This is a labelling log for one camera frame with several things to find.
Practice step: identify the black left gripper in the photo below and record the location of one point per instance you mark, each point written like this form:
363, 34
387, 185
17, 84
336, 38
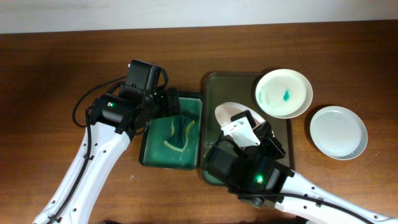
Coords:
166, 110

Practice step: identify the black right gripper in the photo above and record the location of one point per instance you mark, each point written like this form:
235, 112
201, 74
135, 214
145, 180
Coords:
263, 131

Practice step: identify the green yellow scrub sponge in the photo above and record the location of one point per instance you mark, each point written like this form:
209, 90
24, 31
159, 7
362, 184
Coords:
180, 128

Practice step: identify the white plate corner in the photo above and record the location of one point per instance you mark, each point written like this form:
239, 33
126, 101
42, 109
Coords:
283, 93

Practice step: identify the white plate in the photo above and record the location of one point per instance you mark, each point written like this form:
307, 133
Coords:
238, 121

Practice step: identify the grey plate with green stain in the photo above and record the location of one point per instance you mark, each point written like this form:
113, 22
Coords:
339, 133

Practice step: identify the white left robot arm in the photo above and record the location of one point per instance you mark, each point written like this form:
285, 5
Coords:
111, 124

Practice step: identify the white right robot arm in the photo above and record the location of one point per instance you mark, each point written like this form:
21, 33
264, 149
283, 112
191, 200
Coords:
257, 176

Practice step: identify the small green water tray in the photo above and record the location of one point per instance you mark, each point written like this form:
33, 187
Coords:
154, 153

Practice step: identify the large dark serving tray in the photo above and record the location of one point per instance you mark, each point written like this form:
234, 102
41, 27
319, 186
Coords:
222, 87

